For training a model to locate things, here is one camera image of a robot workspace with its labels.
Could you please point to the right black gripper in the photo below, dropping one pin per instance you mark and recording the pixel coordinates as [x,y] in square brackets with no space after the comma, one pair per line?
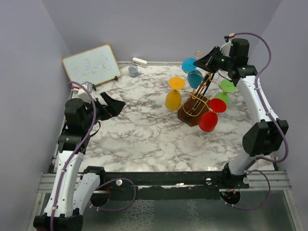
[206,62]

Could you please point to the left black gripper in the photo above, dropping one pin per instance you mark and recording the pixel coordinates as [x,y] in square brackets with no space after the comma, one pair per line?
[114,107]

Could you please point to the blue plastic wine glass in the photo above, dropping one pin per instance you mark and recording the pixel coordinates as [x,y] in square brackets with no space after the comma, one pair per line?
[194,76]

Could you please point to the green plastic wine glass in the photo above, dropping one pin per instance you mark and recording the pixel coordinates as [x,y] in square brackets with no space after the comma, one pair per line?
[227,87]

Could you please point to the yellow plastic wine glass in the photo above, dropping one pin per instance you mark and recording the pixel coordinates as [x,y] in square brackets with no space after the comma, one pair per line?
[173,98]

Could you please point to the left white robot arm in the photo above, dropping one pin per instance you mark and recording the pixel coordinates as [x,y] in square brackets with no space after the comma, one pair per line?
[67,202]

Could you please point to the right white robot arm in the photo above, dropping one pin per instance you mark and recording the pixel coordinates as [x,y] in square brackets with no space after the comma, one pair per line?
[265,140]

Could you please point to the red plastic wine glass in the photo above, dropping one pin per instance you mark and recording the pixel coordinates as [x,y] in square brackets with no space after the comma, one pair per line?
[209,119]

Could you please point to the small framed whiteboard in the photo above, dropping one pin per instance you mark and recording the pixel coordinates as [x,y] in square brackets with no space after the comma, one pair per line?
[97,66]

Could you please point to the white whiteboard eraser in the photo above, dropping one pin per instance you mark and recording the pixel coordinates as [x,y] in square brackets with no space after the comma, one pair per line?
[140,62]

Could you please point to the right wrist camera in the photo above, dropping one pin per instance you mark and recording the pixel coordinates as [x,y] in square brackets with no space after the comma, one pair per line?
[225,49]

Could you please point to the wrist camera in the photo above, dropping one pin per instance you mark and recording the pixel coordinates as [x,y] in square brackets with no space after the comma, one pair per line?
[85,95]
[225,49]

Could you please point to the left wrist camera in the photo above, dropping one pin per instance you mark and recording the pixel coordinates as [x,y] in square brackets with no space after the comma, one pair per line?
[85,95]

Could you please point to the gold wire wine glass rack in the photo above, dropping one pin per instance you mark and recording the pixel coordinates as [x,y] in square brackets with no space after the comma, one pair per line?
[197,104]

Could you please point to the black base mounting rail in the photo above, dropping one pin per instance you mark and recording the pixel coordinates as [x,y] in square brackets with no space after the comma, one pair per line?
[125,186]

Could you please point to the aluminium frame rail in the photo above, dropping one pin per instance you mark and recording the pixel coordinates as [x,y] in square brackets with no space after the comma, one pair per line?
[279,181]

